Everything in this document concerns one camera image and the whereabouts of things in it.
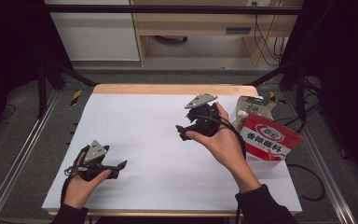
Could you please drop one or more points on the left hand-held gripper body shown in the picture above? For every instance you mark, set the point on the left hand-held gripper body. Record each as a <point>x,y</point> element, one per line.
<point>94,154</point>

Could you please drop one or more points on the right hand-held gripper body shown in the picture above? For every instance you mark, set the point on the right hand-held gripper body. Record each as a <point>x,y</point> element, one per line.
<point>205,119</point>

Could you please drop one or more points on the green and cream sauce pouch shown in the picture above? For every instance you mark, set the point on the green and cream sauce pouch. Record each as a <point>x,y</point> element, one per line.
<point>256,105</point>

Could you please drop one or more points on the red and white sauce packet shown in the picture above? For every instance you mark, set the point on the red and white sauce packet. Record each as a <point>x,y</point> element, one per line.
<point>270,137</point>

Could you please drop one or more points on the translucent plastic container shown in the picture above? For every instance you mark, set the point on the translucent plastic container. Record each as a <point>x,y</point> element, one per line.
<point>267,165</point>

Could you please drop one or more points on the person's right hand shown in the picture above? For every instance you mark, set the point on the person's right hand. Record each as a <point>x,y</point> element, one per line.
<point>227,146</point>

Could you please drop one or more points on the person's left hand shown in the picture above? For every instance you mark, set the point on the person's left hand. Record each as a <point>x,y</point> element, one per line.
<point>77,193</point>

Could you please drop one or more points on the white paper sheet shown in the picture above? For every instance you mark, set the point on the white paper sheet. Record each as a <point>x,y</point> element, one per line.
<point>149,124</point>

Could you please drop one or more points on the light wooden desk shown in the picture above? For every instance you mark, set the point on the light wooden desk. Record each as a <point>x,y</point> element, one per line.
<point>199,21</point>

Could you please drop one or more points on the white cabinet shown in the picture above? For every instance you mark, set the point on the white cabinet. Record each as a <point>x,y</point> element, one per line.
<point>96,37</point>

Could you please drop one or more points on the black curtain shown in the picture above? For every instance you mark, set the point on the black curtain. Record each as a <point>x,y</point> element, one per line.
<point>9,56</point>
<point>345,77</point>

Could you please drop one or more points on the black horizontal frame bar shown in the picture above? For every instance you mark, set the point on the black horizontal frame bar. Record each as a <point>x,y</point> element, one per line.
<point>167,9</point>

